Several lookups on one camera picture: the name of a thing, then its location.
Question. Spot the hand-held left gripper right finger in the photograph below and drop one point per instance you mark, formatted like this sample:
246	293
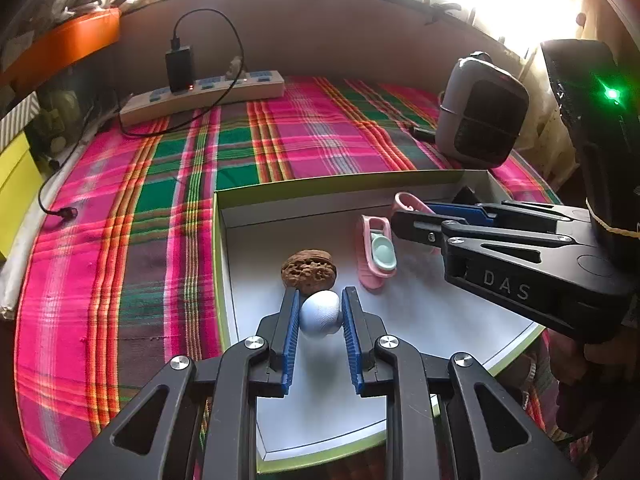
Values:
352	345

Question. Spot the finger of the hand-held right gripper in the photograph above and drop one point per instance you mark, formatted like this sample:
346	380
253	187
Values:
460	213
415	225

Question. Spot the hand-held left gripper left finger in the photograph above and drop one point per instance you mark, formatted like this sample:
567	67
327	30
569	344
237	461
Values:
290	345

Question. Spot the pink clip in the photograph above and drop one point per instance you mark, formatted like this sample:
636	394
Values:
406	202
375	270

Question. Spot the white mushroom knob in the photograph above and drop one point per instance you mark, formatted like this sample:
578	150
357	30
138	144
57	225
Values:
320	312

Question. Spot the brown walnut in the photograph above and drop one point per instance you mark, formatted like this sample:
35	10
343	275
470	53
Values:
308	272

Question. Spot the white shallow cardboard box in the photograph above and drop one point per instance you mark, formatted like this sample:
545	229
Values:
425	320

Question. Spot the person's right forearm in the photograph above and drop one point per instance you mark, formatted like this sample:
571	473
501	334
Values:
580	400

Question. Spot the grey space heater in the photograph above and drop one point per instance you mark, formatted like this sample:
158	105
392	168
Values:
480	115

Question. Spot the cream dotted curtain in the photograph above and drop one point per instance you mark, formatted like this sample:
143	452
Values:
545	130

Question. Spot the pink green plaid tablecloth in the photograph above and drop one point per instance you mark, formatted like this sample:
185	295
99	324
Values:
150	260

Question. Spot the white power strip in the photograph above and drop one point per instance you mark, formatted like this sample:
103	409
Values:
225	91

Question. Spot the black charger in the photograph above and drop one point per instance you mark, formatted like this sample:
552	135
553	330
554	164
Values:
179	67

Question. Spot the yellow cardboard box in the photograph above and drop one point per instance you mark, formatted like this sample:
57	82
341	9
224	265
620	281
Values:
12	195

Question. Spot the green jars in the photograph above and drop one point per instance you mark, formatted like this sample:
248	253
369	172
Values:
52	120

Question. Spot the striped cardboard box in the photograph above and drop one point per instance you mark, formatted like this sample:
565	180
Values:
22	117

